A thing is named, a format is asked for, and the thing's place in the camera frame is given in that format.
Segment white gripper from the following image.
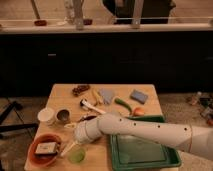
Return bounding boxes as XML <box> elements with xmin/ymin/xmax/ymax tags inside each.
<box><xmin>60</xmin><ymin>122</ymin><xmax>89</xmax><ymax>157</ymax></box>

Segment white boxed eraser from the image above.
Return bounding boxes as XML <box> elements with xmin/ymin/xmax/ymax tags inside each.
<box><xmin>35</xmin><ymin>142</ymin><xmax>58</xmax><ymax>155</ymax></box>

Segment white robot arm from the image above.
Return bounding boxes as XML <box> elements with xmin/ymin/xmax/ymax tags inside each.
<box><xmin>61</xmin><ymin>113</ymin><xmax>213</xmax><ymax>160</ymax></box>

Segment metal cup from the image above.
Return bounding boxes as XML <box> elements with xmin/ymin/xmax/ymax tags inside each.
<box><xmin>56</xmin><ymin>109</ymin><xmax>70</xmax><ymax>125</ymax></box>

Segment white paper cup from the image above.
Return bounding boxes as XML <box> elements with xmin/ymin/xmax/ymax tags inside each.
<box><xmin>37</xmin><ymin>107</ymin><xmax>55</xmax><ymax>125</ymax></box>

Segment dark red bowl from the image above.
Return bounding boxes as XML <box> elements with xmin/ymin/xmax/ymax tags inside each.
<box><xmin>79</xmin><ymin>115</ymin><xmax>97</xmax><ymax>122</ymax></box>

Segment orange plate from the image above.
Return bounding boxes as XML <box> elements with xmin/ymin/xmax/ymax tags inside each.
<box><xmin>28</xmin><ymin>134</ymin><xmax>62</xmax><ymax>167</ymax></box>

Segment yellow banana toy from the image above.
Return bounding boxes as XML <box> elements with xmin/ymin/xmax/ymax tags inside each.
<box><xmin>92</xmin><ymin>89</ymin><xmax>103</xmax><ymax>105</ymax></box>

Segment brown toy car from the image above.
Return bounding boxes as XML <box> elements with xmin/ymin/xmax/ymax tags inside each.
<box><xmin>72</xmin><ymin>84</ymin><xmax>90</xmax><ymax>96</ymax></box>

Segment grey cloth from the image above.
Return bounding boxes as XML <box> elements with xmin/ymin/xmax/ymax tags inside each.
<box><xmin>99</xmin><ymin>89</ymin><xmax>115</xmax><ymax>105</ymax></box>

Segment green chili pepper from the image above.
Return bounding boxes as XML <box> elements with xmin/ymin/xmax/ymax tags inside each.
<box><xmin>114</xmin><ymin>98</ymin><xmax>132</xmax><ymax>115</ymax></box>

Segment green plastic tray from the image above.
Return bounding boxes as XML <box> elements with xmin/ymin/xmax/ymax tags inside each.
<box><xmin>109</xmin><ymin>115</ymin><xmax>183</xmax><ymax>171</ymax></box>

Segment orange tomato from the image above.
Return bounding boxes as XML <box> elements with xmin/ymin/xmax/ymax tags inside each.
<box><xmin>133</xmin><ymin>107</ymin><xmax>145</xmax><ymax>116</ymax></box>

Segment black tripod legs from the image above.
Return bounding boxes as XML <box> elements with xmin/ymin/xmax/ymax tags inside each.
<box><xmin>0</xmin><ymin>101</ymin><xmax>38</xmax><ymax>138</ymax></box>

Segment blue sponge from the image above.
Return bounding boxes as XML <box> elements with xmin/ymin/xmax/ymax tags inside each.
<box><xmin>130</xmin><ymin>90</ymin><xmax>148</xmax><ymax>104</ymax></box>

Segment red dish on ledge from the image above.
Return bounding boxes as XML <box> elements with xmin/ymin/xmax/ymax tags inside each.
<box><xmin>34</xmin><ymin>20</ymin><xmax>47</xmax><ymax>26</ymax></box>

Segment white handled brush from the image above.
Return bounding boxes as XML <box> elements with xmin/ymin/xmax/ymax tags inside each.
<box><xmin>80</xmin><ymin>99</ymin><xmax>105</xmax><ymax>114</ymax></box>

